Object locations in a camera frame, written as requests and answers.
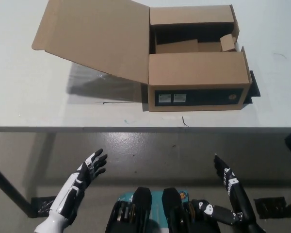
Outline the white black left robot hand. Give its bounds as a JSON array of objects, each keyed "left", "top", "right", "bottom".
[{"left": 33, "top": 148, "right": 108, "bottom": 233}]

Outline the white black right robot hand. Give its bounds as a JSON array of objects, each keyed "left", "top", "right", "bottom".
[{"left": 191, "top": 154, "right": 257, "bottom": 225}]

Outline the brown cardboard storage box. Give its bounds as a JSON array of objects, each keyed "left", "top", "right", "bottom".
[{"left": 31, "top": 0, "right": 253, "bottom": 113}]

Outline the black floor tape patch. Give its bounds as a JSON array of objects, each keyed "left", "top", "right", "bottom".
[
  {"left": 31, "top": 195, "right": 57, "bottom": 218},
  {"left": 254, "top": 197, "right": 291, "bottom": 218}
]

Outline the grey table leg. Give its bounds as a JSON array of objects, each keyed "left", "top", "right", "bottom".
[{"left": 35, "top": 133, "right": 57, "bottom": 198}]

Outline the clear plastic sheet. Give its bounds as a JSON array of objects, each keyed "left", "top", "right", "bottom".
[{"left": 66, "top": 61, "right": 149, "bottom": 105}]

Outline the small cardboard insert piece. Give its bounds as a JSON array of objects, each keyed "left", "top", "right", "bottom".
[{"left": 219, "top": 33, "right": 238, "bottom": 52}]

